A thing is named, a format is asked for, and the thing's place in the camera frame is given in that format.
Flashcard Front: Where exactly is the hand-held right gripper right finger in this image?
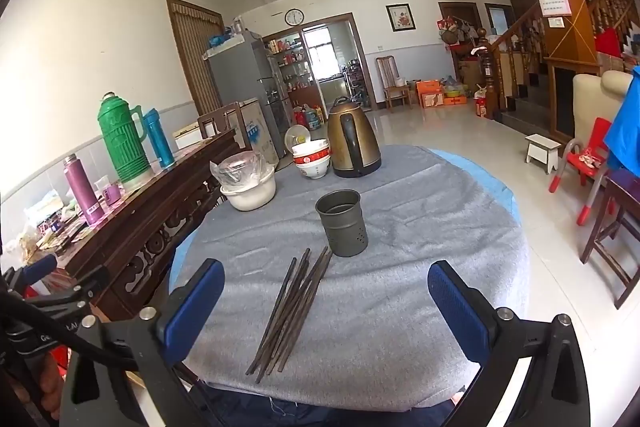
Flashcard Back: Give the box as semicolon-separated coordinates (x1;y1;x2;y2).
426;260;592;427

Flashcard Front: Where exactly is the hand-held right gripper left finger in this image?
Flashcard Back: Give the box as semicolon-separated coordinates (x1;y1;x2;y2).
60;258;226;427

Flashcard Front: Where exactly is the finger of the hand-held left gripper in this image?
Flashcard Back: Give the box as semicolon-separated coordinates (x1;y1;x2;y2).
2;253;59;295
30;265;112;315

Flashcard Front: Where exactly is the bundle of dark chopsticks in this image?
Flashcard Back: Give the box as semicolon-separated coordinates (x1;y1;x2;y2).
245;247;335;384

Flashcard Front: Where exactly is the dark metal chopstick holder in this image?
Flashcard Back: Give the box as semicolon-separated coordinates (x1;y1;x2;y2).
315;189;369;259

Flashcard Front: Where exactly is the person's left hand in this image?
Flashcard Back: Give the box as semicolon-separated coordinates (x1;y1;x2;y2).
35;347;66;420

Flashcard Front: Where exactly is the pile of assorted packets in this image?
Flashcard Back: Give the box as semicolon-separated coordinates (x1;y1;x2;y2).
10;189;83;260

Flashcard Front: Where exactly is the purple vacuum flask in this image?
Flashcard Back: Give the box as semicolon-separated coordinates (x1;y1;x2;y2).
63;154;107;226

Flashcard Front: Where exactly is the carved dark wooden sideboard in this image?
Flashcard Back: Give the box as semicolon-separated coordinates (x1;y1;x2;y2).
50;129;241;323

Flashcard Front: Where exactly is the white enamel pot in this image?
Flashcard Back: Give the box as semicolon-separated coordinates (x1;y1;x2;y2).
219;164;277;212

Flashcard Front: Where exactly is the blue table cover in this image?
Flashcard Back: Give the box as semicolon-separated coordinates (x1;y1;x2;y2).
169;148;524;288

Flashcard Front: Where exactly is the green thermos jug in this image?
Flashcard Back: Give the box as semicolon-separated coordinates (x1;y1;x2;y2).
97;92;151;184

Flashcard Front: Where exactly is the blue thermos jug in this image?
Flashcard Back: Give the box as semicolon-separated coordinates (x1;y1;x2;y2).
143;108;176;169

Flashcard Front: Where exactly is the white box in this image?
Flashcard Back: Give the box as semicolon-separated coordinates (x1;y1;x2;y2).
172;121;203;148

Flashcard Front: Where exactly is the gold electric kettle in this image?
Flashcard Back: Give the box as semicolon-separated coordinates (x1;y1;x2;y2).
327;96;383;178

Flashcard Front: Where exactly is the plain white bowl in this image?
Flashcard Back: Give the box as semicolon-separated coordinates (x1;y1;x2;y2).
298;159;332;180

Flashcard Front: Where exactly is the small white stool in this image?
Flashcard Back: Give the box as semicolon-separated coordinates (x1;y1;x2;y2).
525;133;562;175

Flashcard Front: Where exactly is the white bowl with red band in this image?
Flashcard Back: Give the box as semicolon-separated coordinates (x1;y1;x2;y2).
291;138;331;168

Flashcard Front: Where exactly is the dark wooden chair back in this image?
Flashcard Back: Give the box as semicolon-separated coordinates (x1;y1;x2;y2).
196;102;249;142

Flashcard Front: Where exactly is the dark wooden chair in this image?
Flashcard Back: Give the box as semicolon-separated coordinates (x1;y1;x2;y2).
580;169;640;310
196;102;249;142

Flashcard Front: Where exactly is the orange cardboard box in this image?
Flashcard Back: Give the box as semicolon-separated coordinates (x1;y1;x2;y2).
416;79;445;109

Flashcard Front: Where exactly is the wooden staircase with railing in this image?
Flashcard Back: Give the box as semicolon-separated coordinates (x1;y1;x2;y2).
477;0;640;142

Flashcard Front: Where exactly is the light wooden chair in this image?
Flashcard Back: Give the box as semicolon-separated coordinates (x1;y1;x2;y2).
375;56;411;110

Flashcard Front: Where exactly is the red child chair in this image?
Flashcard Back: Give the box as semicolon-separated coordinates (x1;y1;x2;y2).
549;117;616;226

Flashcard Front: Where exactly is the grey refrigerator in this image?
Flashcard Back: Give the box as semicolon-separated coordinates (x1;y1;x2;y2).
206;33;293;142

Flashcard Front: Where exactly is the cream armchair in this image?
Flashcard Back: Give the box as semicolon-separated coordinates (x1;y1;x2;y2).
571;70;636;142

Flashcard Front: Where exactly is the blue cloth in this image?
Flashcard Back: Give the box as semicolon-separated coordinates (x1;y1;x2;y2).
603;66;640;178

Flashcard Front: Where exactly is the brown curtained door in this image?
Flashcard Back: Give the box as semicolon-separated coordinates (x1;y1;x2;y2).
166;0;224;118

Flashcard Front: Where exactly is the pantry shelf with bottles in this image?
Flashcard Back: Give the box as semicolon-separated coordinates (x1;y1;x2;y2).
267;34;313;108

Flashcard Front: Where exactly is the red cloth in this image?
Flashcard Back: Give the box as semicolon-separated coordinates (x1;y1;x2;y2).
595;28;623;55

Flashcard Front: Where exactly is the framed wall picture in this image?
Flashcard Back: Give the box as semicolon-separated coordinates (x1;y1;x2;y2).
385;3;417;32

